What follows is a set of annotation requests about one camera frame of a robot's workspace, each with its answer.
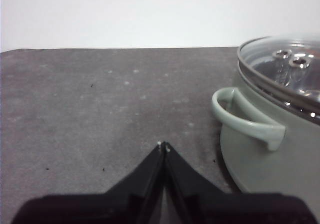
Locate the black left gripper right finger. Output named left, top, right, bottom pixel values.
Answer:
left=163, top=141, right=226, bottom=199

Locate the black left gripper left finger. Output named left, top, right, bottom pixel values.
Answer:
left=104, top=141, right=166, bottom=199

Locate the glass lid with green knob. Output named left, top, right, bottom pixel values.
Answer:
left=236, top=33, right=320, bottom=125

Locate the pale green electric steamer pot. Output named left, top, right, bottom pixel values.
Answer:
left=211, top=60, right=320, bottom=196

